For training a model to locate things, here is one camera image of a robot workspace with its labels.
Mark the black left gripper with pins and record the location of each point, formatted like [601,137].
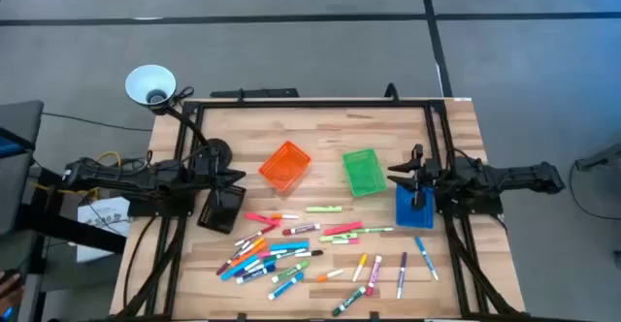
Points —
[206,174]

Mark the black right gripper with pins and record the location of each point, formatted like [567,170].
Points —
[429,176]

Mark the green plastic basket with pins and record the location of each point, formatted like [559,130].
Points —
[364,172]

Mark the blue plastic basket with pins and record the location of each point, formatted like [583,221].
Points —
[412,219]

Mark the pink highlighter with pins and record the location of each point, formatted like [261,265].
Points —
[262,218]

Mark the orange plastic basket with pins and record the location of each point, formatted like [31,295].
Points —
[285,167]

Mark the red thin marker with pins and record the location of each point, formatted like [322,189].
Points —
[254,235]

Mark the orange cap white marker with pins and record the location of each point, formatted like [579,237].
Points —
[330,275]
[286,216]

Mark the orange highlighter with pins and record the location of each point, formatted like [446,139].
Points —
[248,254]

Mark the coral red highlighter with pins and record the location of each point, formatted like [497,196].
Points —
[343,228]

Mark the red Expo marker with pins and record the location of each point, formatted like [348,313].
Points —
[301,229]

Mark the light green highlighter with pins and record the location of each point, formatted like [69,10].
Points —
[323,209]
[338,237]

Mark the light blue highlighter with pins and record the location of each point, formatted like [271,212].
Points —
[289,246]

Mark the blue cap white marker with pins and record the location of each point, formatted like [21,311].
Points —
[259,267]

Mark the dark green thin marker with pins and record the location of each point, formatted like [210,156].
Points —
[291,253]

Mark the dark blue Expo marker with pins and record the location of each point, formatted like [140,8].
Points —
[255,275]

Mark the pink Expo marker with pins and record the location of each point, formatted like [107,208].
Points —
[373,275]

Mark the black cap white marker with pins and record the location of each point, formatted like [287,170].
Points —
[310,253]

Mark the light green Expo marker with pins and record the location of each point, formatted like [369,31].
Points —
[290,271]

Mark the teal Expo marker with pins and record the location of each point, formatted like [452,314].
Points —
[286,285]

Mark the dark green Expo marker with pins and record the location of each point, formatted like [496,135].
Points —
[349,301]

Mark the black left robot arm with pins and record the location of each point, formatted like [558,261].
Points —
[145,176]

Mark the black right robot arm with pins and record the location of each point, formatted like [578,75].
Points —
[509,176]

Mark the black plastic basket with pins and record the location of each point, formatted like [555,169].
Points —
[220,215]

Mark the black clamp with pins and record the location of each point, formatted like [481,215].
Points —
[392,91]

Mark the black power strip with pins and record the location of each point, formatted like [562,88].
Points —
[257,93]

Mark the white printed paper sheet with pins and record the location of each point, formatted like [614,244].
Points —
[99,244]

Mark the black stand beam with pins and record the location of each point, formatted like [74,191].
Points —
[73,227]

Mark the grey chair base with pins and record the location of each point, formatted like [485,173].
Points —
[601,159]

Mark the dark grey chair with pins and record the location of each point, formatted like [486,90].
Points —
[19,123]

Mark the person's hand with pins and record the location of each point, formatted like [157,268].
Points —
[9,290]

